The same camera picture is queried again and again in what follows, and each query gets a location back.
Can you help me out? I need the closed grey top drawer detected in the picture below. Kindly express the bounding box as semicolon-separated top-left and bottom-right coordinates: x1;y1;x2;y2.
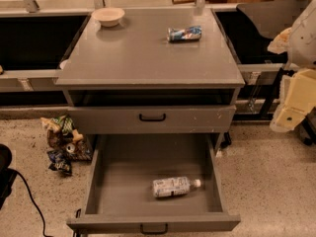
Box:
68;106;236;134

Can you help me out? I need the grey drawer cabinet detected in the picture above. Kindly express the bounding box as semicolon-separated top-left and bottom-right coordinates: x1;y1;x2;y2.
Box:
54;6;246;143

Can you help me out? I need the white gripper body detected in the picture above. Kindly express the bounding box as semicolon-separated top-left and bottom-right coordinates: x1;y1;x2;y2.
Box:
270;69;316;132

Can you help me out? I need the blue label plastic bottle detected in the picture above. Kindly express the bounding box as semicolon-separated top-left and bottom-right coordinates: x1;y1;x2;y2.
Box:
152;177;201;198

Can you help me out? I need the black device on floor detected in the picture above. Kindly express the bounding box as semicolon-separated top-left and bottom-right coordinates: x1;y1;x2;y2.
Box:
0;144;17;209

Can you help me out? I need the blue chip bag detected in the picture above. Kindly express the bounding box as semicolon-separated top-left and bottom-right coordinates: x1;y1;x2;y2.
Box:
47;150;72;175

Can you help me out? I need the green striped snack bag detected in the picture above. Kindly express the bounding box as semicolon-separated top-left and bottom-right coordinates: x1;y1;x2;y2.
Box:
40;116;74;135

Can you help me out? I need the brown snack bag pile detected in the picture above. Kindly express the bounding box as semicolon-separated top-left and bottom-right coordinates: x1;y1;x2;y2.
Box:
47;130;93;161

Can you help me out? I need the wooden stick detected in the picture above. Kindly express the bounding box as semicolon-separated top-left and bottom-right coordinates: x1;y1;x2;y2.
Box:
172;0;196;4

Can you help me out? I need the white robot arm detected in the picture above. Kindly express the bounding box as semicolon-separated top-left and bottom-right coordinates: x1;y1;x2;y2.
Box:
268;0;316;132

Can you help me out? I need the black tray table stand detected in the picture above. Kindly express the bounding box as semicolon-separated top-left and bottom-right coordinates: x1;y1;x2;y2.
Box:
236;0;316;146

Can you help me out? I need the white bowl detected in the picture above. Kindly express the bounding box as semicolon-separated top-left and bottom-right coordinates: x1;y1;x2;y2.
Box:
92;8;124;27

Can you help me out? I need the open grey middle drawer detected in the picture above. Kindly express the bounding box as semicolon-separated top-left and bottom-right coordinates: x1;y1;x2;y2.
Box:
66;132;242;235

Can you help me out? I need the black cable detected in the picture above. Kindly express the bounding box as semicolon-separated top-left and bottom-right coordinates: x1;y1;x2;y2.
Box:
13;169;53;237

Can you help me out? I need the blue soda can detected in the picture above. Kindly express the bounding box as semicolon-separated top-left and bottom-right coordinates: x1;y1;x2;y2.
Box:
167;26;202;42

